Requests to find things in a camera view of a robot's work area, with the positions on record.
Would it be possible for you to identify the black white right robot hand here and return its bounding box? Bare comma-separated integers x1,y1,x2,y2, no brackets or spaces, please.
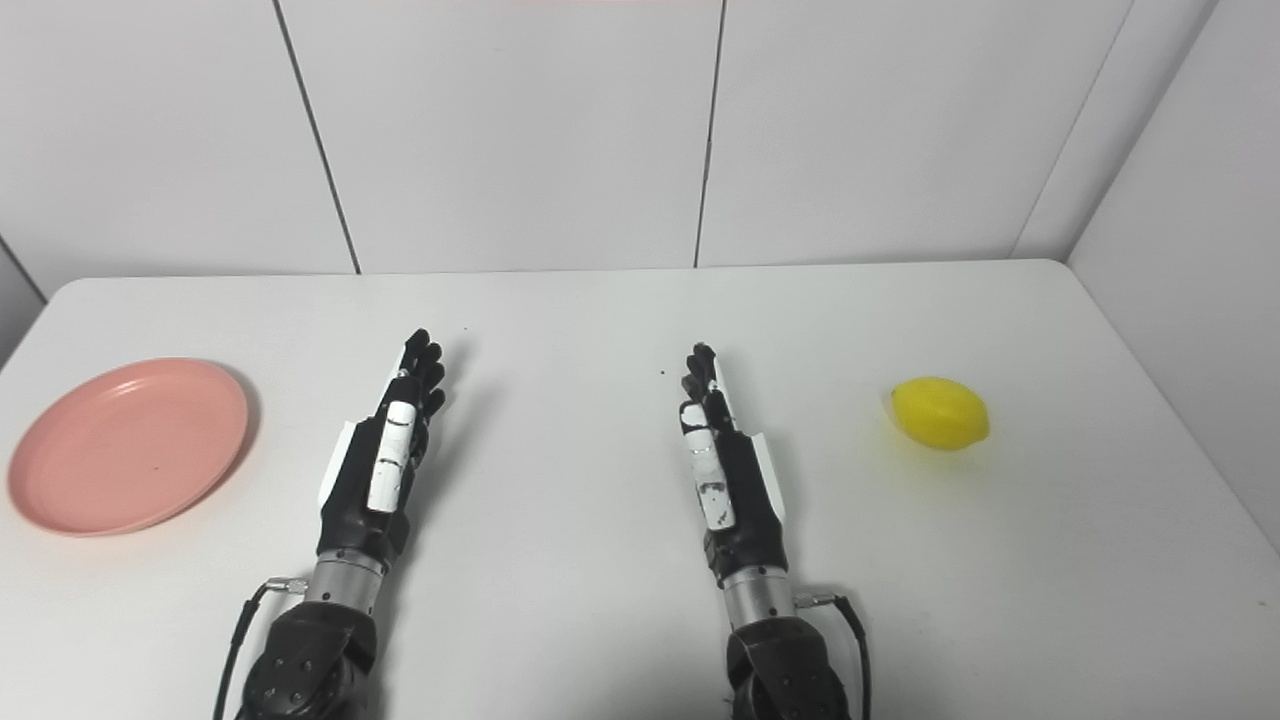
677,342,790,587

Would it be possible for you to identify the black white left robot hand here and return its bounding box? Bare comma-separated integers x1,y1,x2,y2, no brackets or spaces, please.
317,328,448,567

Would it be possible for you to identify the yellow lemon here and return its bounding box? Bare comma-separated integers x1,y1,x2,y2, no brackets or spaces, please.
889,376,992,452

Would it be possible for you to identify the pink round plate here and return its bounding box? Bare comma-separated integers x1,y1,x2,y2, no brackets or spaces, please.
6,357,252,539

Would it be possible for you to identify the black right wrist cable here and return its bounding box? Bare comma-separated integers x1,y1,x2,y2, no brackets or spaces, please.
796,590,874,720

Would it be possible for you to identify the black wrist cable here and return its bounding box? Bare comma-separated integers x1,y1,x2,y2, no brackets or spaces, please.
796,590,874,720
211,576,310,720

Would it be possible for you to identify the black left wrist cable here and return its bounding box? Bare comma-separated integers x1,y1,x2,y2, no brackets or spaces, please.
211,576,310,720

